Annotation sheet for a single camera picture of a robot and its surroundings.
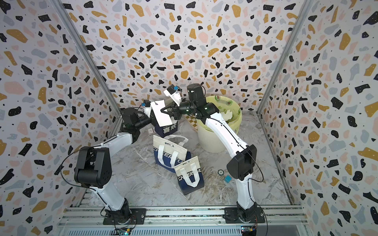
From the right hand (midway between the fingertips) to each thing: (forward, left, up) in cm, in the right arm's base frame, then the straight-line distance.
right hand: (163, 111), depth 70 cm
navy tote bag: (+7, +5, -24) cm, 25 cm away
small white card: (+15, +19, -35) cm, 43 cm away
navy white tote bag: (-12, -1, -19) cm, 22 cm away
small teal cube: (-17, -34, -38) cm, 53 cm away
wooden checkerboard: (+27, -10, -35) cm, 45 cm away
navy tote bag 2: (-22, -13, -24) cm, 34 cm away
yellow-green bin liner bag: (+19, -32, -12) cm, 39 cm away
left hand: (+11, +4, -11) cm, 16 cm away
